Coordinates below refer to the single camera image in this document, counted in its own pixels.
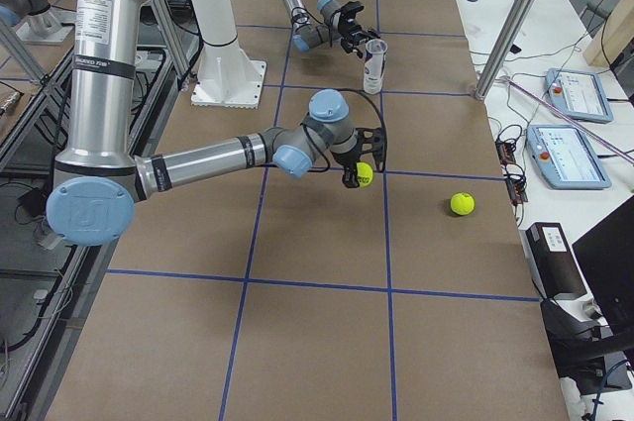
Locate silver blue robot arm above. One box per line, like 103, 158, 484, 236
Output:
282, 0, 380, 58
45, 0, 361, 247

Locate white tennis ball can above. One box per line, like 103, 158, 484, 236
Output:
363, 39, 388, 94

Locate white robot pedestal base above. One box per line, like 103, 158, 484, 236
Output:
191, 0, 266, 109

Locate blue teach pendant near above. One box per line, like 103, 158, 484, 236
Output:
526, 125, 611, 190

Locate small circuit board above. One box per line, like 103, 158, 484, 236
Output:
495, 139, 528, 207

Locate black box white label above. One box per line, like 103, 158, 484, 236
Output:
524, 222, 586, 300

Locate black monitor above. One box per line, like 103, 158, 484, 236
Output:
573, 198, 633, 333

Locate aluminium frame post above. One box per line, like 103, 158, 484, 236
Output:
474, 0, 535, 101

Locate Roland Garros yellow tennis ball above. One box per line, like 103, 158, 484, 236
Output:
450, 192, 476, 216

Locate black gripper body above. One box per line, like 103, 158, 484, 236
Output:
330, 144, 361, 171
337, 19, 370, 48

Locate blue teach pendant far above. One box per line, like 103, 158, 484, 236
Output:
545, 68, 613, 124

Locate blue teach pendant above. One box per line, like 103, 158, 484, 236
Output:
545, 68, 613, 124
526, 125, 611, 190

